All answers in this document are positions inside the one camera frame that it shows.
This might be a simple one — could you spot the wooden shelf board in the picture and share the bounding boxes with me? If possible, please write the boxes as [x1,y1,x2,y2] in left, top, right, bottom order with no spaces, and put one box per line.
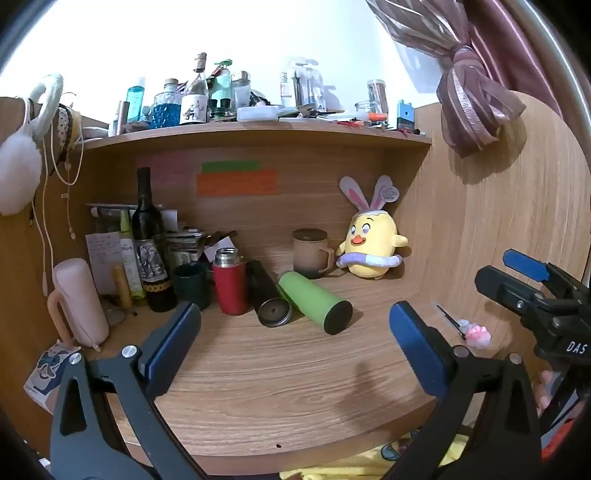
[76,121,433,151]

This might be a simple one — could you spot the dark wine bottle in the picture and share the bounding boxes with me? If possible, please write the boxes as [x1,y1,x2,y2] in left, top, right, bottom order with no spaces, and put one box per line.
[131,167,178,313]

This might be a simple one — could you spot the person's right hand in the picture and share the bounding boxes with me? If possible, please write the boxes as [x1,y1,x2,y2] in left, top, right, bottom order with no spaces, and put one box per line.
[536,369,556,414]

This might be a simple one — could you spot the pink bottle with handle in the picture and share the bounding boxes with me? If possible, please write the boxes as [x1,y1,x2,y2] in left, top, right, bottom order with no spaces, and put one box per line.
[47,258,110,354]

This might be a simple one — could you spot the yellow printed cloth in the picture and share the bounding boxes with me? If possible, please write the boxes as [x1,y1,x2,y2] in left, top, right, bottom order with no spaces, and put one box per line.
[281,429,467,480]

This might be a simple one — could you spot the pink paw toy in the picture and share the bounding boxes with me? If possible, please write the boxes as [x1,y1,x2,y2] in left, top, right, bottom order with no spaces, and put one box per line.
[465,325,491,350]

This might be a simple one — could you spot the white cable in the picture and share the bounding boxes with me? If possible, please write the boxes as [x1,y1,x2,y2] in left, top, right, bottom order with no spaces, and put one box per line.
[25,92,86,296]

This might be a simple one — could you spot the small black pen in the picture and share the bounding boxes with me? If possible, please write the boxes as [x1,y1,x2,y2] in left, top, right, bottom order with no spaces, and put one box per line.
[436,305,464,341]

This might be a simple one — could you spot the clear glass jar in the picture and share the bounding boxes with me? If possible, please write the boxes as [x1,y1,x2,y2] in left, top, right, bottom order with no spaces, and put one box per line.
[231,71,252,109]

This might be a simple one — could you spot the tall blue liquid bottle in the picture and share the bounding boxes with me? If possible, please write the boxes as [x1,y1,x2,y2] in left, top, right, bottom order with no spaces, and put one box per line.
[124,78,147,123]

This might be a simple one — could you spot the polka-dot headband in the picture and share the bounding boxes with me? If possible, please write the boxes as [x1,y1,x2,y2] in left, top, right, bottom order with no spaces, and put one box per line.
[55,104,84,153]

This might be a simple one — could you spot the dark green mug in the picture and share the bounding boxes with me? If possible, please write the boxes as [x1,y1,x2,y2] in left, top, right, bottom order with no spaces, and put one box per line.
[173,262,213,311]

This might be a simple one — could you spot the orange sticky note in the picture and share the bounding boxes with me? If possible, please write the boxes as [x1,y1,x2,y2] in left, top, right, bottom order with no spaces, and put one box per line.
[196,169,279,197]

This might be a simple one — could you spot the green cup with black base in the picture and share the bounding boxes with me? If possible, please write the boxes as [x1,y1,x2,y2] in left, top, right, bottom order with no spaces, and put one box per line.
[277,271,354,335]

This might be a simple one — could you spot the red thermos flask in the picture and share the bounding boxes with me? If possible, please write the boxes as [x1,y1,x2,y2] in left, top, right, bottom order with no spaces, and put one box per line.
[212,247,250,316]

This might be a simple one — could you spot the green pump bottle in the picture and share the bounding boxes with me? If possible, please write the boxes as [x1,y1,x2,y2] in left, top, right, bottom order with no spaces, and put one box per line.
[209,59,234,114]

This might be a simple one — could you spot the white handwritten paper note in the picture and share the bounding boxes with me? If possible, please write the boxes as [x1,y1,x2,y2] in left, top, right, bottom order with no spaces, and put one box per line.
[85,232,123,296]

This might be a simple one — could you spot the stack of papers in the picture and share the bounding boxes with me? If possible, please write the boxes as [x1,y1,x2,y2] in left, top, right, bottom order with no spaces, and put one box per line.
[85,202,181,232]

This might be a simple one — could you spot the yellow chick plush toy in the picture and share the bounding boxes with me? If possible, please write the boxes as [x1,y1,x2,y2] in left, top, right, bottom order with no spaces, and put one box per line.
[335,175,410,280]

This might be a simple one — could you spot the small yellow stick tube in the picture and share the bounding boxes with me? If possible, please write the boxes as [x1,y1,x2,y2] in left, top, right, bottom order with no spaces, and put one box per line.
[113,265,132,309]

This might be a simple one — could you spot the pink striped curtain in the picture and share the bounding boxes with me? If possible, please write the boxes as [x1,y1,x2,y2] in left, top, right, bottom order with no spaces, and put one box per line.
[365,0,568,158]

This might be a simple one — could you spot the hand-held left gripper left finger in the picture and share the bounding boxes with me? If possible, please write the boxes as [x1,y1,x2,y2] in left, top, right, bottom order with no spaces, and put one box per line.
[50,301,208,480]

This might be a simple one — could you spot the green sticky note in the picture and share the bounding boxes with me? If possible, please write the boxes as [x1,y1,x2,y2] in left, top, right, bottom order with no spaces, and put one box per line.
[201,160,260,174]

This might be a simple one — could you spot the white box with blue cartoon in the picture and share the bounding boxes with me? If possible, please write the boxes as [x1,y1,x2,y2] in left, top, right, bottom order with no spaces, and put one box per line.
[23,340,84,414]

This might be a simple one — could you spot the yellow-green tube bottle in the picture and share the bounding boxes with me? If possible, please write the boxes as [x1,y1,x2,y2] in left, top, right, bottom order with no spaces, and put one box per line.
[119,210,147,306]

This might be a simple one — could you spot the clear plastic packages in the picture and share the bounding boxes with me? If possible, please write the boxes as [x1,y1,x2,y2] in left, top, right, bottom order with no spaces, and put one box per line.
[279,58,326,112]

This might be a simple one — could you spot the blue pencil sharpener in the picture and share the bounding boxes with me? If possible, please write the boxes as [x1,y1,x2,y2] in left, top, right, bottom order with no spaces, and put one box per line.
[396,99,415,132]

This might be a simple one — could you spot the white flat box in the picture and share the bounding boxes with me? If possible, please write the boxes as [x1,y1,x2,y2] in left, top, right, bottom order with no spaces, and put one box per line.
[236,105,282,123]

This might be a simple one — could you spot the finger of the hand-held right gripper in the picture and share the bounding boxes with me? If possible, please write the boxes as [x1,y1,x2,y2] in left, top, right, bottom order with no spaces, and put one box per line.
[475,265,555,324]
[503,249,591,301]

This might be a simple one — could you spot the glass jar with sticks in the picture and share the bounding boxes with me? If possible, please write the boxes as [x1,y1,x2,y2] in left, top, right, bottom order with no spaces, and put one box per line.
[367,79,389,116]

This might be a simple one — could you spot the brown mug with lid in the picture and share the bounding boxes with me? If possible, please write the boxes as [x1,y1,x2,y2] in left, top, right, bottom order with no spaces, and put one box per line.
[293,228,335,280]

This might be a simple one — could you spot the round blue glass bottle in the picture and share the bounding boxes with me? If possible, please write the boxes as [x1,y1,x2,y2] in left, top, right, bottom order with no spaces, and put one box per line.
[151,79,185,129]

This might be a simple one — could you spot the black tumbler cup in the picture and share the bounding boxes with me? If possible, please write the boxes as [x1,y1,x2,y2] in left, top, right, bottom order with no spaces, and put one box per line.
[246,260,294,328]

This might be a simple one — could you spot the clear bottle with picture label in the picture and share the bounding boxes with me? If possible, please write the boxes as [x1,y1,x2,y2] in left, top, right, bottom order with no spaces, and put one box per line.
[179,52,209,125]

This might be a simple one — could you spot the pink sticky note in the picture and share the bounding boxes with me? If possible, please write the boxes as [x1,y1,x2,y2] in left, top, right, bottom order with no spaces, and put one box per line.
[136,154,191,190]

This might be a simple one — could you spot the white fluffy earmuffs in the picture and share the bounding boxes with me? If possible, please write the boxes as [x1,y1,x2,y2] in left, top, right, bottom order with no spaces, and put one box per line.
[0,74,64,217]

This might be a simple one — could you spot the small box with black flap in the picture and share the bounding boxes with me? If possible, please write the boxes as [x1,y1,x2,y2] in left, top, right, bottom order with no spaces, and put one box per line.
[203,230,240,265]

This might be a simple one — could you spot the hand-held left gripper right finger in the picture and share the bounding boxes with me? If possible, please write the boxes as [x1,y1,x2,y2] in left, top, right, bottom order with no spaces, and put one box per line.
[383,301,542,480]

